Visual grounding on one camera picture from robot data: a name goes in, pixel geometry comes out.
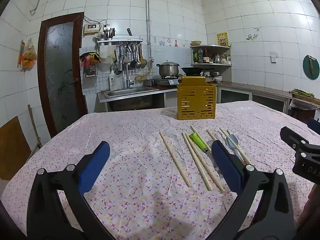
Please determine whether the yellow slotted utensil holder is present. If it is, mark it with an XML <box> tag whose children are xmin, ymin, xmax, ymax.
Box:
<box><xmin>177</xmin><ymin>76</ymin><xmax>217</xmax><ymax>120</ymax></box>

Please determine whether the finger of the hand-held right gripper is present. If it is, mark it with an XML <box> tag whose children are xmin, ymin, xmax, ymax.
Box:
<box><xmin>307</xmin><ymin>117</ymin><xmax>320</xmax><ymax>132</ymax></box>
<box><xmin>279</xmin><ymin>126</ymin><xmax>320</xmax><ymax>181</ymax></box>

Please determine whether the white hanging cloth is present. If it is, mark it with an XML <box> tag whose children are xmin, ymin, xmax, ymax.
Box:
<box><xmin>100</xmin><ymin>45</ymin><xmax>117</xmax><ymax>64</ymax></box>

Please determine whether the cup of dark chopsticks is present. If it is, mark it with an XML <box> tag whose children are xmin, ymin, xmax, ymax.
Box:
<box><xmin>102</xmin><ymin>27</ymin><xmax>116</xmax><ymax>40</ymax></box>

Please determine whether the wooden broom stick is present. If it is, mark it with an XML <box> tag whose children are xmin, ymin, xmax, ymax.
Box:
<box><xmin>27</xmin><ymin>104</ymin><xmax>43</xmax><ymax>150</ymax></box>

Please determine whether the brown frosted glass door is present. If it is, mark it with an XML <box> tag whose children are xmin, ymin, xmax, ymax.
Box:
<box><xmin>37</xmin><ymin>12</ymin><xmax>88</xmax><ymax>138</ymax></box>

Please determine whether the green handled peeler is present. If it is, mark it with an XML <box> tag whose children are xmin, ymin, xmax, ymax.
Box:
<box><xmin>189</xmin><ymin>132</ymin><xmax>210</xmax><ymax>153</ymax></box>

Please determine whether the steel corner shelf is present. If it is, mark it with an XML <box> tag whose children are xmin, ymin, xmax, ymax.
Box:
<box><xmin>189</xmin><ymin>44</ymin><xmax>232</xmax><ymax>67</ymax></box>

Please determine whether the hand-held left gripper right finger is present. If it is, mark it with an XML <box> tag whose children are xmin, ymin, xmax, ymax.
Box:
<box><xmin>209</xmin><ymin>139</ymin><xmax>297</xmax><ymax>240</ymax></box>

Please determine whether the chrome faucet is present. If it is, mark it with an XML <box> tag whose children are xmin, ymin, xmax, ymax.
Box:
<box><xmin>125</xmin><ymin>65</ymin><xmax>134</xmax><ymax>89</ymax></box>

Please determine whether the row of hanging ladles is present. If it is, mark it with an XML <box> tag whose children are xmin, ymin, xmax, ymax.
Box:
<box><xmin>117</xmin><ymin>42</ymin><xmax>148</xmax><ymax>70</ymax></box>

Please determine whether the black wok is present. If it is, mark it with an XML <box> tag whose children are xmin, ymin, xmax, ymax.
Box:
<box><xmin>181</xmin><ymin>66</ymin><xmax>215</xmax><ymax>75</ymax></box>

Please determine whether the steel wall utensil rack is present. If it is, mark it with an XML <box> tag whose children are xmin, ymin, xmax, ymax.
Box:
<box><xmin>97</xmin><ymin>36</ymin><xmax>143</xmax><ymax>47</ymax></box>

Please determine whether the wire basket with red items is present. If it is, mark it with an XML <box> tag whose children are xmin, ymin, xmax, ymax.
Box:
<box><xmin>80</xmin><ymin>52</ymin><xmax>102</xmax><ymax>77</ymax></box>

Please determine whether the light blue spoon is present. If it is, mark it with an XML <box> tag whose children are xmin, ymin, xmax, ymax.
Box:
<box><xmin>225</xmin><ymin>134</ymin><xmax>247</xmax><ymax>160</ymax></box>

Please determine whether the yellow wall poster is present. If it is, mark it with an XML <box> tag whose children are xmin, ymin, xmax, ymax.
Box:
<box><xmin>216</xmin><ymin>32</ymin><xmax>228</xmax><ymax>47</ymax></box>

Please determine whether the wooden board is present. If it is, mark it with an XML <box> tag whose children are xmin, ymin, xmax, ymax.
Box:
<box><xmin>0</xmin><ymin>116</ymin><xmax>32</xmax><ymax>180</ymax></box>

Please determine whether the green round cutting board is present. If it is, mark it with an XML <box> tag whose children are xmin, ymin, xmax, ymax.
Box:
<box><xmin>303</xmin><ymin>54</ymin><xmax>320</xmax><ymax>80</ymax></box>

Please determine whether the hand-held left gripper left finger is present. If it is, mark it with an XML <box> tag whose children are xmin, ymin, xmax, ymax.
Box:
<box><xmin>26</xmin><ymin>141</ymin><xmax>118</xmax><ymax>240</ymax></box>

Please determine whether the steel gas stove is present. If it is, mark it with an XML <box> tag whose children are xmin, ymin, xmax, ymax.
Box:
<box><xmin>154</xmin><ymin>75</ymin><xmax>183</xmax><ymax>87</ymax></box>

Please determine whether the pink floral tablecloth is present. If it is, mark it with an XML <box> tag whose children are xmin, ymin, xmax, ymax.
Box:
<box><xmin>0</xmin><ymin>100</ymin><xmax>320</xmax><ymax>240</ymax></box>

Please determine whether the group of condiment bottles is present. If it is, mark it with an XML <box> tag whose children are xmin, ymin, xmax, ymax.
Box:
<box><xmin>194</xmin><ymin>48</ymin><xmax>230</xmax><ymax>64</ymax></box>

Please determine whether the beige control box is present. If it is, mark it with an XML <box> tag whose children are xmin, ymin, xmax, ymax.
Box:
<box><xmin>84</xmin><ymin>24</ymin><xmax>100</xmax><ymax>34</ymax></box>

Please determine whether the steel cooking pot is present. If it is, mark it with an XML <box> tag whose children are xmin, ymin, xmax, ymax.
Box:
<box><xmin>157</xmin><ymin>60</ymin><xmax>180</xmax><ymax>77</ymax></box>

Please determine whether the stainless steel sink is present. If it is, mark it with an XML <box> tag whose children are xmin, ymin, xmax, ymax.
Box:
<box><xmin>104</xmin><ymin>87</ymin><xmax>160</xmax><ymax>98</ymax></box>

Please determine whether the brown kitchen counter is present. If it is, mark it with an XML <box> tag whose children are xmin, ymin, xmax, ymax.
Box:
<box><xmin>97</xmin><ymin>81</ymin><xmax>293</xmax><ymax>103</ymax></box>

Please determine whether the orange hanging plastic bag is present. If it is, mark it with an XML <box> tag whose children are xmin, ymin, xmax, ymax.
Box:
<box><xmin>17</xmin><ymin>40</ymin><xmax>37</xmax><ymax>71</ymax></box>

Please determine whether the grey metal pipe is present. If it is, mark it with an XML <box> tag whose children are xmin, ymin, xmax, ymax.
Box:
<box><xmin>146</xmin><ymin>0</ymin><xmax>153</xmax><ymax>63</ymax></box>

